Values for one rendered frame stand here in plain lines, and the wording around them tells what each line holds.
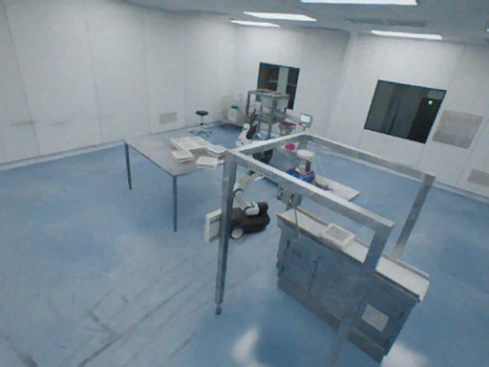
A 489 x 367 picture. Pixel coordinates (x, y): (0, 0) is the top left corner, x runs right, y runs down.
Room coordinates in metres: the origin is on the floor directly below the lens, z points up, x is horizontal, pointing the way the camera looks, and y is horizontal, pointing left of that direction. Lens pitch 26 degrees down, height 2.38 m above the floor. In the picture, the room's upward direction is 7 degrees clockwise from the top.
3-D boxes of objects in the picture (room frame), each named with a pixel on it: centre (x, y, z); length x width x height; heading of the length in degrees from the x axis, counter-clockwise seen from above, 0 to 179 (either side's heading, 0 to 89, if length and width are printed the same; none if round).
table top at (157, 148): (3.87, 1.14, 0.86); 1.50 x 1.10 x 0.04; 48
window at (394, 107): (6.43, -3.18, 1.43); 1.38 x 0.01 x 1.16; 57
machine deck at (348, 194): (2.24, -0.61, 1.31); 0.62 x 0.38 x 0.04; 50
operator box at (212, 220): (1.83, 0.25, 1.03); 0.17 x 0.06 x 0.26; 140
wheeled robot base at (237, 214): (3.37, 0.00, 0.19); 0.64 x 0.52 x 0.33; 114
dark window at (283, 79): (8.29, -0.37, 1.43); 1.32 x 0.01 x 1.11; 57
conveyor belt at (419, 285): (1.99, -0.89, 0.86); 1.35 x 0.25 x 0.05; 50
